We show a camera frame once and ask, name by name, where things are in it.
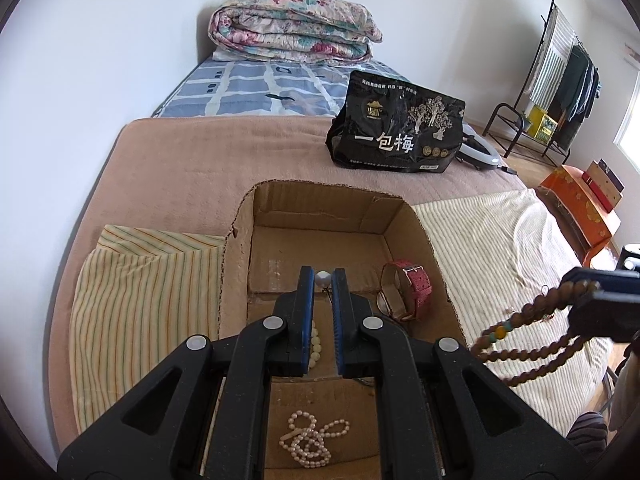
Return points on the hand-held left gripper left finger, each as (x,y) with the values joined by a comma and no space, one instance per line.
(306,320)

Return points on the pinkish brown blanket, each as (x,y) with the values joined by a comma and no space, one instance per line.
(200,160)

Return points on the cardboard box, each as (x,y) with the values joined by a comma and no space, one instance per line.
(310,210)

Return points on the yellow plastic crate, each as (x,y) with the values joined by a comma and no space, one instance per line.
(540,124)

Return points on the bright window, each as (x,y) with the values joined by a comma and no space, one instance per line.
(631,135)

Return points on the dark blue hanging garment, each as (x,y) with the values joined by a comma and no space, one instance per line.
(591,95)

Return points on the blue checked mattress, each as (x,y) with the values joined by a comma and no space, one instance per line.
(250,90)

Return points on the black hanging garment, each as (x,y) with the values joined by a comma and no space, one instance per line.
(570,85)

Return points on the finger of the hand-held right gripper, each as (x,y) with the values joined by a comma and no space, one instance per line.
(610,317)
(600,277)

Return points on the folded floral quilt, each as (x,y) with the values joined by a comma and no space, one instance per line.
(295,25)

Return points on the striped yellow blanket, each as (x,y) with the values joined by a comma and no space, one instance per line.
(150,310)

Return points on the person's striped clothing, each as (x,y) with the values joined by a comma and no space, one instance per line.
(587,435)

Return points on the dark blue long box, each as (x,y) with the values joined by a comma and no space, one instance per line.
(612,175)

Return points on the red long box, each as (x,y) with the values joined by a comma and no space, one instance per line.
(597,195)

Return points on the black snack bag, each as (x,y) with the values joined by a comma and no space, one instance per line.
(390,145)

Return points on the striped hanging cloth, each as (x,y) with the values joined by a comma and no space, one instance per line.
(550,60)

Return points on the white grey appliance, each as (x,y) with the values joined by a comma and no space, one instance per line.
(480,154)

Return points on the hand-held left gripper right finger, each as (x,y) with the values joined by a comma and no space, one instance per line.
(340,320)

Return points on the black metal clothes rack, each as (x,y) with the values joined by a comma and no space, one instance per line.
(500,115)

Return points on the red and tan boxes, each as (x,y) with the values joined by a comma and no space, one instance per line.
(606,187)

